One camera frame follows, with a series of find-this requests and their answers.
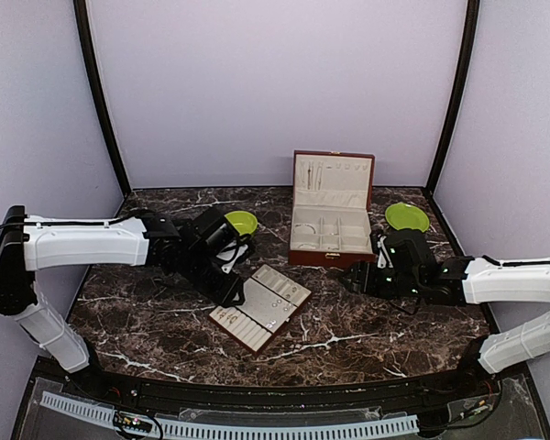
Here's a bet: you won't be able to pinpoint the red jewelry box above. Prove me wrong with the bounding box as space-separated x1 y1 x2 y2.
288 150 377 269

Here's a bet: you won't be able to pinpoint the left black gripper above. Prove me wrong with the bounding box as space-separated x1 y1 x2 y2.
180 248 246 309

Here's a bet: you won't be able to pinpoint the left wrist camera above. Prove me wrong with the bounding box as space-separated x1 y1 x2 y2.
192 208 250 274

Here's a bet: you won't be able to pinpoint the gold necklaces in lid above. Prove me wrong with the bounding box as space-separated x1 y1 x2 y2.
302 159 325 192

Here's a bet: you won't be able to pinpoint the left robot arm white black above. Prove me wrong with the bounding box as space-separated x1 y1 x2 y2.
0 205 254 400

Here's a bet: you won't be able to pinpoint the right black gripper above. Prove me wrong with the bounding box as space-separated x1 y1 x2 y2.
339 258 423 300

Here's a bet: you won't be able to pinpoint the green plate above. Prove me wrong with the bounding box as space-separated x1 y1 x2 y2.
385 203 430 232

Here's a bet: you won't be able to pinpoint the red jewelry tray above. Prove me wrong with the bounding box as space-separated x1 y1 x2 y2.
209 265 312 356

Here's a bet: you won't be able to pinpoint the white slotted cable duct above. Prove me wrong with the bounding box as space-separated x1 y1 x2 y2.
39 391 420 439

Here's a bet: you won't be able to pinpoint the silver bangle upper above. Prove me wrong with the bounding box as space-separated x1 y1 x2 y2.
293 224 318 234

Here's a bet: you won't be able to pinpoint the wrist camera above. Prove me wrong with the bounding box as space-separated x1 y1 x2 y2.
192 208 250 274
373 228 439 276

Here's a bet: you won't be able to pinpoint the green bowl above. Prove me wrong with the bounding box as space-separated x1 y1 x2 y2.
225 210 259 237

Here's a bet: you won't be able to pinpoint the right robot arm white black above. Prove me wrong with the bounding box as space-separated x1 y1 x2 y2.
340 229 550 398

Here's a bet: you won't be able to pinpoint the right black frame post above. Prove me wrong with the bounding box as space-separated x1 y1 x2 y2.
424 0 480 198

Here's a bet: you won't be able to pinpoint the small circuit board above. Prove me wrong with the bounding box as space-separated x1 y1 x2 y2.
112 412 152 433

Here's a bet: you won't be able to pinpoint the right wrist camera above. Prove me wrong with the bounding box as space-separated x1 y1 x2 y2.
373 228 439 276

